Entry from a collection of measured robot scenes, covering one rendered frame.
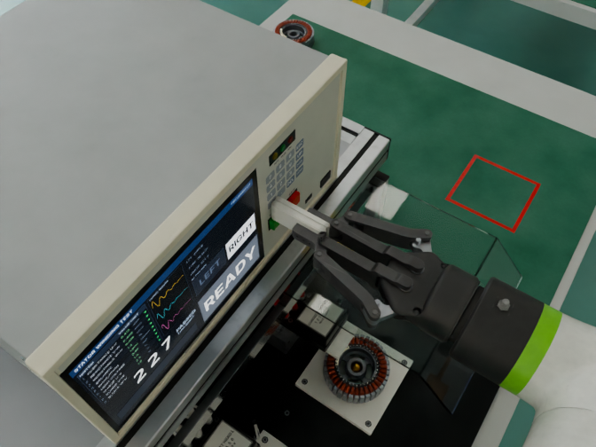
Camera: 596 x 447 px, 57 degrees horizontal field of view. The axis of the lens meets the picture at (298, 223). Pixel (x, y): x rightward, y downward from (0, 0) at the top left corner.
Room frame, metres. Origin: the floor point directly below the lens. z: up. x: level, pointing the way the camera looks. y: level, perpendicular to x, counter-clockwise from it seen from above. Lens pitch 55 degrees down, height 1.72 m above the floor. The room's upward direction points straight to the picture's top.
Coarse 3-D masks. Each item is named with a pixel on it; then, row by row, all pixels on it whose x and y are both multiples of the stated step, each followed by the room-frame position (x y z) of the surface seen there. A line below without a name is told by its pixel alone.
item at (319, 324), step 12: (300, 312) 0.39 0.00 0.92; (312, 312) 0.39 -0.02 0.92; (288, 324) 0.38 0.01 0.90; (300, 324) 0.37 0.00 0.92; (312, 324) 0.37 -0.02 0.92; (324, 324) 0.37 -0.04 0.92; (300, 336) 0.36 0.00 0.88; (312, 336) 0.35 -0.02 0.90; (324, 336) 0.35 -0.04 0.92; (336, 336) 0.36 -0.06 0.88; (348, 336) 0.36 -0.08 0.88; (324, 348) 0.34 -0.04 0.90; (336, 348) 0.34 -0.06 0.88
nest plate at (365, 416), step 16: (320, 352) 0.38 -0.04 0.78; (320, 368) 0.35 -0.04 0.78; (368, 368) 0.35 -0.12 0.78; (400, 368) 0.35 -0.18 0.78; (304, 384) 0.32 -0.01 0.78; (320, 384) 0.32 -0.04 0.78; (320, 400) 0.29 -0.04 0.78; (336, 400) 0.29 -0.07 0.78; (352, 400) 0.29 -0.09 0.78; (384, 400) 0.29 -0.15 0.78; (352, 416) 0.26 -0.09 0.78; (368, 416) 0.26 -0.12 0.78; (368, 432) 0.24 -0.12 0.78
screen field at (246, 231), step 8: (248, 224) 0.34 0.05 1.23; (240, 232) 0.33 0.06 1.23; (248, 232) 0.34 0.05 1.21; (232, 240) 0.32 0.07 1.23; (240, 240) 0.33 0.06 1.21; (224, 248) 0.31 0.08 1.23; (232, 248) 0.32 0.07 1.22; (216, 256) 0.30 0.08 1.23; (224, 256) 0.31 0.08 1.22; (208, 264) 0.29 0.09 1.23; (216, 264) 0.30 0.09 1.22; (200, 272) 0.28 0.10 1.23; (208, 272) 0.29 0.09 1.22; (216, 272) 0.29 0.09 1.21; (200, 280) 0.28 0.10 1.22; (208, 280) 0.28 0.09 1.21; (200, 288) 0.27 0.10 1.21
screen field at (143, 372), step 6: (168, 336) 0.23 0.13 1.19; (162, 342) 0.22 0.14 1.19; (168, 342) 0.23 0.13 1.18; (174, 342) 0.23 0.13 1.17; (162, 348) 0.22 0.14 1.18; (168, 348) 0.22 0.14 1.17; (156, 354) 0.21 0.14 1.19; (162, 354) 0.22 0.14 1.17; (150, 360) 0.20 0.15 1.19; (156, 360) 0.21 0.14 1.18; (144, 366) 0.20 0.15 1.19; (150, 366) 0.20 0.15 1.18; (138, 372) 0.19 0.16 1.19; (144, 372) 0.19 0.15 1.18; (132, 378) 0.19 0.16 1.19; (138, 378) 0.19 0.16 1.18; (144, 378) 0.19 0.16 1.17; (138, 384) 0.19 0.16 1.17
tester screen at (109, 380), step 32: (224, 224) 0.32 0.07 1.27; (256, 224) 0.35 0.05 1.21; (192, 256) 0.28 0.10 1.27; (160, 288) 0.24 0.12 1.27; (192, 288) 0.27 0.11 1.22; (128, 320) 0.21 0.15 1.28; (160, 320) 0.23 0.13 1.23; (192, 320) 0.26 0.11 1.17; (96, 352) 0.18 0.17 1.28; (128, 352) 0.19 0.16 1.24; (96, 384) 0.16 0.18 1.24; (128, 384) 0.18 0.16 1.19
